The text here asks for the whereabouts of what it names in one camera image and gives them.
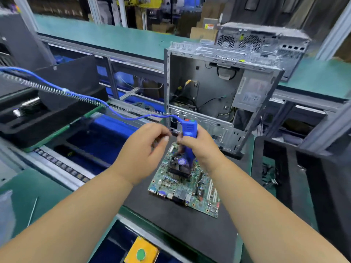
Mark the person's right forearm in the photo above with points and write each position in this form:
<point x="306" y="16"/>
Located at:
<point x="279" y="221"/>

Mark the pile of clear plastic bags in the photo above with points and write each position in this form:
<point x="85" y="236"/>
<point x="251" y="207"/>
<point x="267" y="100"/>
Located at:
<point x="5" y="216"/>

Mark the empty black foam tray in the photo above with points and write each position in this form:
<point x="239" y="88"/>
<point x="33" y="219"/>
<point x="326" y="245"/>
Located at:
<point x="285" y="183"/>

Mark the silver backed desktop computer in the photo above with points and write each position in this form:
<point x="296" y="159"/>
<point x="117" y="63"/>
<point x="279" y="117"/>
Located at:
<point x="263" y="38"/>

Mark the grey roller conveyor rail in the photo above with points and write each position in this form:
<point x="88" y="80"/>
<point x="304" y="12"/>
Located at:
<point x="60" y="164"/>

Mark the grey computer case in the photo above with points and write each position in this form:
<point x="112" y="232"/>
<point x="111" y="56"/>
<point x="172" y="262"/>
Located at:
<point x="203" y="85"/>

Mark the black foam tray with boards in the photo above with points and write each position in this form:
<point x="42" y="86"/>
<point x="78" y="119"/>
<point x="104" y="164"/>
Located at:
<point x="33" y="128"/>

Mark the silver power supply unit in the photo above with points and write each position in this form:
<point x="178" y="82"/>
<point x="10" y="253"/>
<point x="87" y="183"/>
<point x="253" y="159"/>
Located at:
<point x="252" y="93"/>

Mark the grey side panel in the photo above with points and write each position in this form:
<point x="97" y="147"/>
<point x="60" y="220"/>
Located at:
<point x="334" y="205"/>

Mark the green upper shelf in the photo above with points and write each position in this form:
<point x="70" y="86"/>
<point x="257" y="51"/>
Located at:
<point x="98" y="32"/>

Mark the aluminium frame post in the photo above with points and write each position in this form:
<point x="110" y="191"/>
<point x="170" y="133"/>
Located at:
<point x="334" y="30"/>
<point x="326" y="128"/>

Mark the yellow box with green button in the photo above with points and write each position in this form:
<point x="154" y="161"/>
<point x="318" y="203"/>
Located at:
<point x="141" y="252"/>

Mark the person's right hand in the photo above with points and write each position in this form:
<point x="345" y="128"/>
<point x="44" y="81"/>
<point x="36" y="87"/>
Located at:
<point x="203" y="149"/>

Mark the person's left forearm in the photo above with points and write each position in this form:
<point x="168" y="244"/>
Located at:
<point x="60" y="227"/>

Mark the green motherboard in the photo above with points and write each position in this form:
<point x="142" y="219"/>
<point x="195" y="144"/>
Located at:
<point x="186" y="194"/>

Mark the person's left hand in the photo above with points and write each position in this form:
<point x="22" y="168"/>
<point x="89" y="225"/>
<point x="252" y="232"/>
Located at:
<point x="140" y="155"/>

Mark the black cooling fan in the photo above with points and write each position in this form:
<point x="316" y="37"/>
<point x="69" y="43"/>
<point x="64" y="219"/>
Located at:
<point x="180" y="166"/>

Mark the brown cardboard box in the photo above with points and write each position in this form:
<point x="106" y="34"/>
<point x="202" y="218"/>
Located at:
<point x="204" y="31"/>

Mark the yellow machine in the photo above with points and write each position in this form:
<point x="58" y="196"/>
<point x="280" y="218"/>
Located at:
<point x="145" y="1"/>

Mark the black upright side panel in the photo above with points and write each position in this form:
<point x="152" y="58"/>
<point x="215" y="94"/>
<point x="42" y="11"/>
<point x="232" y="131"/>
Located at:
<point x="71" y="74"/>

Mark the blue electric screwdriver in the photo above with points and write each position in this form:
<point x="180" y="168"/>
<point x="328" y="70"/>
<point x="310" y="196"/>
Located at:
<point x="189" y="130"/>

